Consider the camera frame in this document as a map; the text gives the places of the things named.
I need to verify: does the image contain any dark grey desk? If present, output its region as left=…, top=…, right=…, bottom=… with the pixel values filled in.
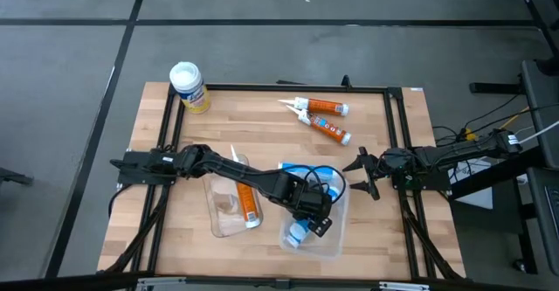
left=521, top=59, right=559, bottom=170

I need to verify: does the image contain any white paper sheet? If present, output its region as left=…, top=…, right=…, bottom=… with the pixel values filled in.
left=449, top=155, right=529, bottom=209

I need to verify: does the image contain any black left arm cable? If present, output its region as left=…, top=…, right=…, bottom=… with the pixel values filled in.
left=300, top=163, right=348, bottom=205

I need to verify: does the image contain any frosted plastic bin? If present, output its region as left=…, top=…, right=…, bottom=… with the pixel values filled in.
left=278, top=161, right=351, bottom=260

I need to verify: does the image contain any clear narrow plastic bin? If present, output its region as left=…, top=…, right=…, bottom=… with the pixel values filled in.
left=202, top=152, right=265, bottom=239

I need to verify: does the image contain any black rig crossbar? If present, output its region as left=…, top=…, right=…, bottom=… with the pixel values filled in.
left=0, top=272, right=559, bottom=291

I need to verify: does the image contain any black table edge bar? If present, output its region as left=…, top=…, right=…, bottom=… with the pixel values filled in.
left=449, top=146, right=559, bottom=200

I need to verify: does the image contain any black floor stand foot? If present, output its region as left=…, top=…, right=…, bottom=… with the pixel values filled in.
left=469, top=73, right=525, bottom=95

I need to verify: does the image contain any silver metal bracket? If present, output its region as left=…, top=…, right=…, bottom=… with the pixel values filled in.
left=136, top=276, right=188, bottom=291
left=378, top=281, right=431, bottom=291

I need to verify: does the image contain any yellow Lysol wipes canister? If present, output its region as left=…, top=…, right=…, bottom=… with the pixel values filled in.
left=169, top=61, right=211, bottom=115

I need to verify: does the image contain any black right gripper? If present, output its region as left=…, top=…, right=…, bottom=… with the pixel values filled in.
left=342, top=146, right=414, bottom=202

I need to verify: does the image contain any black side desk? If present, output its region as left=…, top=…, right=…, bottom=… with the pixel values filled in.
left=526, top=167, right=559, bottom=274

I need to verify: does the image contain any black table frame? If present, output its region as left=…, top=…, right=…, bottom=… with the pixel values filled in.
left=99, top=82, right=466, bottom=281

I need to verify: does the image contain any yellow cable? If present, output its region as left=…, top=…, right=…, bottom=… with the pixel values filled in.
left=463, top=106, right=532, bottom=141

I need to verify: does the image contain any orange sealant tube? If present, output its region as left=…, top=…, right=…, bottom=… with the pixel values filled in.
left=286, top=104, right=353, bottom=147
left=278, top=97, right=350, bottom=118
left=229, top=144, right=264, bottom=230

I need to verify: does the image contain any white cable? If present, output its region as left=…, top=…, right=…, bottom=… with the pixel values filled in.
left=519, top=120, right=559, bottom=146

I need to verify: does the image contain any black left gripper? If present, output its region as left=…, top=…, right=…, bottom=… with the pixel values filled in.
left=273, top=172, right=334, bottom=239

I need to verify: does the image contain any black chair base leg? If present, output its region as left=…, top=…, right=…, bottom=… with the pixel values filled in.
left=0, top=167, right=35, bottom=186

